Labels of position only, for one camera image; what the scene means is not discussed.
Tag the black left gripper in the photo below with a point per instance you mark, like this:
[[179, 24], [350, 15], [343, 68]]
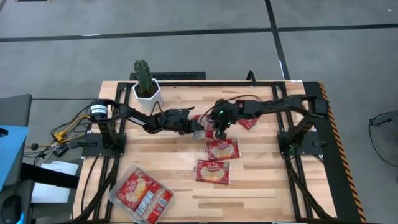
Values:
[[178, 121]]

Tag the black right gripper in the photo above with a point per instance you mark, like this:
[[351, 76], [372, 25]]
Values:
[[227, 112]]

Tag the red Orville popcorn bag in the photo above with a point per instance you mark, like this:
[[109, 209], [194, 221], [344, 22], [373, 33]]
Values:
[[213, 171], [133, 189], [155, 203], [209, 134], [248, 124], [222, 150]]

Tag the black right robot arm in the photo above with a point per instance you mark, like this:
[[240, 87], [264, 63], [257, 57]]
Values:
[[280, 105]]

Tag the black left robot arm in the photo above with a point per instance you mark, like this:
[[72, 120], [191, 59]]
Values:
[[133, 115]]

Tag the white hexagonal plant pot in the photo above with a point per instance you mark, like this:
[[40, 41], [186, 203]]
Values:
[[149, 101]]

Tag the black perforated panel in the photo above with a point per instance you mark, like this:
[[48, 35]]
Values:
[[174, 76]]

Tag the green cactus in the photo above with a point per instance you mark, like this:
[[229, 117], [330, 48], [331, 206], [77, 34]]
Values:
[[143, 74]]

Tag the small white tag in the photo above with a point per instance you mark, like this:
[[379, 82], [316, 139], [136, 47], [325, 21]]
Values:
[[296, 81]]

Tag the clear plastic tray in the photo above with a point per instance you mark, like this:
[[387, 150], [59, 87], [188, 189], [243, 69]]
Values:
[[116, 199]]

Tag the black hazard-striped edge strip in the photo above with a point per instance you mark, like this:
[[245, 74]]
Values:
[[335, 174]]

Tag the small black connector box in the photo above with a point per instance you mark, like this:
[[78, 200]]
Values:
[[61, 151]]

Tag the white paper sheets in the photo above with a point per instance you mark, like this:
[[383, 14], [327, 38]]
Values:
[[49, 194]]

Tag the small black ball knob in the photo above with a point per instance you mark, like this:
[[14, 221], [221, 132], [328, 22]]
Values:
[[34, 146]]

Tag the grey floor device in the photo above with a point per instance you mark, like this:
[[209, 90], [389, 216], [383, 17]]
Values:
[[385, 118]]

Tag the blue panel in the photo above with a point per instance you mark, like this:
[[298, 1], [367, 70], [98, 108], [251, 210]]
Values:
[[11, 149]]

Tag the black computer mouse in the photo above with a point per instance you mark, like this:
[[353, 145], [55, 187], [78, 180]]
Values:
[[11, 208]]

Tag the black aluminium table frame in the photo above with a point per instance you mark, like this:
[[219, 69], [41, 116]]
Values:
[[217, 84]]

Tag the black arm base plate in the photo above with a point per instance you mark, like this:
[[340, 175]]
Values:
[[311, 146], [93, 149]]

